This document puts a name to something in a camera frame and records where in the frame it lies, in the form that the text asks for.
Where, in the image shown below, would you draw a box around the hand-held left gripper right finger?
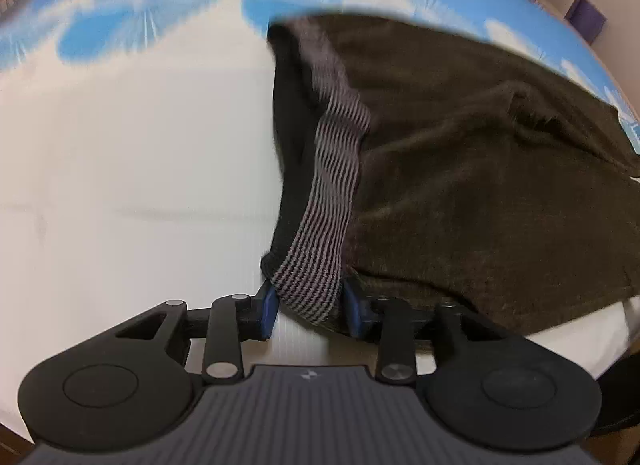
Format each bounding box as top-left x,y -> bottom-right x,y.
342,277 -> 507,387

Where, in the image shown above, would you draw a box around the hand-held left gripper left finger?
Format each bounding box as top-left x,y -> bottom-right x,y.
115,281 -> 281,387

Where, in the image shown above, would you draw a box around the brown corduroy pants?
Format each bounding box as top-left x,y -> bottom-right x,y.
260,12 -> 640,338

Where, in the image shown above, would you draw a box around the blue white printed bedsheet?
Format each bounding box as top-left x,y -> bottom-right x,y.
0,0 -> 640,446

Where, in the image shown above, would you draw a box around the purple wall object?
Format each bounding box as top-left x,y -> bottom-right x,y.
569,0 -> 609,44

